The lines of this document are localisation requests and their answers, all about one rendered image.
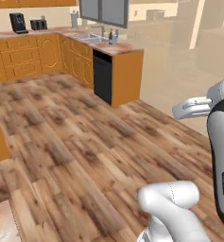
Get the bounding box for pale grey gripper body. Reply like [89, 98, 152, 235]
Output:
[171, 96, 214, 121]

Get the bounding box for orange cupboard run with sink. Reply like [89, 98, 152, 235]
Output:
[58, 33, 145, 108]

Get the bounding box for black dishwasher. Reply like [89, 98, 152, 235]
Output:
[92, 49, 113, 106]

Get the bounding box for pale drink bottle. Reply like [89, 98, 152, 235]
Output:
[112, 29, 119, 45]

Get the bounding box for steel sink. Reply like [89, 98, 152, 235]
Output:
[72, 32, 111, 44]

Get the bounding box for grey framed window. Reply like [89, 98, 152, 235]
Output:
[78, 0, 129, 29]

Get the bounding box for grey canister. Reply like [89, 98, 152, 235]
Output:
[70, 9, 80, 29]

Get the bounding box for black toaster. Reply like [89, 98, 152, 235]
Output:
[29, 18, 49, 31]

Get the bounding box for orange base cupboard run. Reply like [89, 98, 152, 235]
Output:
[0, 33, 61, 85]

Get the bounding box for black coffee machine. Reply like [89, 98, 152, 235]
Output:
[9, 12, 29, 35]

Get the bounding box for orange wall cupboards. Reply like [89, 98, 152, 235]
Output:
[0, 0, 78, 9]

